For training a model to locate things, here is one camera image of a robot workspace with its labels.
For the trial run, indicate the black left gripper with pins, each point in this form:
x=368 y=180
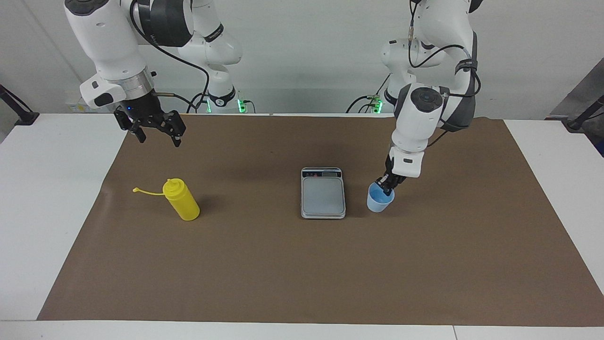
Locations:
x=394 y=179

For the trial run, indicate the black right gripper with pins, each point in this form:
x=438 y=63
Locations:
x=141 y=111

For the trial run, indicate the light blue plastic cup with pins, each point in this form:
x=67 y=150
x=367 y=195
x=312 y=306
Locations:
x=377 y=204

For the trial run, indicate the yellow squeeze bottle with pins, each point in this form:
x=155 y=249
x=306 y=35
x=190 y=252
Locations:
x=184 y=203

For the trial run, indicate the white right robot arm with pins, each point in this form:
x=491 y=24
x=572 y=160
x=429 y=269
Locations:
x=113 y=42

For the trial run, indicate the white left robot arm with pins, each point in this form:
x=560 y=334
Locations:
x=417 y=123

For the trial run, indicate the silver digital kitchen scale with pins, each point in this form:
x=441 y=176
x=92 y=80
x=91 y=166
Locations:
x=323 y=196

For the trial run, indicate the brown table mat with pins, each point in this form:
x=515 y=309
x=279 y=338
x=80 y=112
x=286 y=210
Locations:
x=306 y=274

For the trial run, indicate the grey slanted panel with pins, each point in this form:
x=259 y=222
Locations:
x=580 y=94

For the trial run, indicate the white wall socket box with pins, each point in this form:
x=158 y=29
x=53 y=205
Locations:
x=75 y=107

